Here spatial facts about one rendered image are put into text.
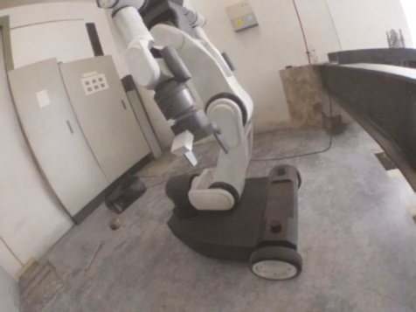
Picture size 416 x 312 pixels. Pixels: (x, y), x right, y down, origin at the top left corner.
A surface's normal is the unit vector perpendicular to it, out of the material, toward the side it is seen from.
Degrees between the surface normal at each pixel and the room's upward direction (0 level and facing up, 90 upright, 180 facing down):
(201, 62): 115
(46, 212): 90
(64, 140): 90
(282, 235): 0
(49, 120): 90
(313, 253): 0
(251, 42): 90
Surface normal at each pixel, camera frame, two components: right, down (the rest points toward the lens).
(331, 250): -0.33, -0.87
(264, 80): -0.38, 0.48
